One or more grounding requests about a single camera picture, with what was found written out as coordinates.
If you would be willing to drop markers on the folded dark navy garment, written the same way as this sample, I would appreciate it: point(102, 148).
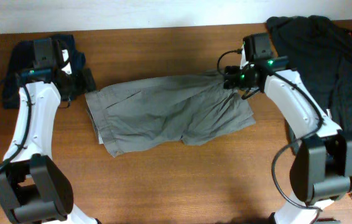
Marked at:
point(22, 58)

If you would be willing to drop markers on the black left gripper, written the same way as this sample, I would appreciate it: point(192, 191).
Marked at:
point(83, 86)

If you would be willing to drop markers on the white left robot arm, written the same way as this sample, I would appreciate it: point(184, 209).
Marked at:
point(32, 188)

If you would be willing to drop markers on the black t-shirt with white print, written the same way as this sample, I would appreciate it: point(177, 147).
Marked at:
point(322, 54)

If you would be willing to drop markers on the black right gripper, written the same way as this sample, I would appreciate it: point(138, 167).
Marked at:
point(232, 79)

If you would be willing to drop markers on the grey shorts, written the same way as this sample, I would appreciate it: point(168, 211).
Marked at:
point(139, 115)

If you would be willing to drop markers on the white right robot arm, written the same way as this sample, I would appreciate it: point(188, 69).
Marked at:
point(322, 169)

